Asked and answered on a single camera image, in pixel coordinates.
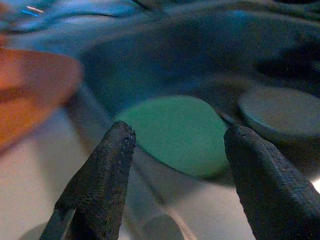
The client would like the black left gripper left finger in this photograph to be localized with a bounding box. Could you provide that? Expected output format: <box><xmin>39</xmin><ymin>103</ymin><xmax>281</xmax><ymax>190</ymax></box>
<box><xmin>39</xmin><ymin>120</ymin><xmax>137</xmax><ymax>240</ymax></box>

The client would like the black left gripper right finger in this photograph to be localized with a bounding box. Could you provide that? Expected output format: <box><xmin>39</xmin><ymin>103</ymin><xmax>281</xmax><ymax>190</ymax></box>
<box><xmin>223</xmin><ymin>124</ymin><xmax>320</xmax><ymax>240</ymax></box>

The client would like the green round plate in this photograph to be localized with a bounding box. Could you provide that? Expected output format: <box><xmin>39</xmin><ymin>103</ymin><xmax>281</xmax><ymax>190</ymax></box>
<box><xmin>114</xmin><ymin>95</ymin><xmax>230</xmax><ymax>180</ymax></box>

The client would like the orange bowl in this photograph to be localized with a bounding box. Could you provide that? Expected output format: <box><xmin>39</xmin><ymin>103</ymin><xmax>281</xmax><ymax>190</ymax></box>
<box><xmin>0</xmin><ymin>34</ymin><xmax>85</xmax><ymax>153</ymax></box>

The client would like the grey round sink drain cover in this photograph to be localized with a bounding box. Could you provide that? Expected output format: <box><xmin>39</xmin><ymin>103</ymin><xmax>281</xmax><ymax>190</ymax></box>
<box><xmin>237</xmin><ymin>86</ymin><xmax>320</xmax><ymax>139</ymax></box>

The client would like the stainless steel sink basin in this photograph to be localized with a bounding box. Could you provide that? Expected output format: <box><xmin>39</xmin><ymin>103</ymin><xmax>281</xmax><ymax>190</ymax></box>
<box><xmin>0</xmin><ymin>0</ymin><xmax>320</xmax><ymax>191</ymax></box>

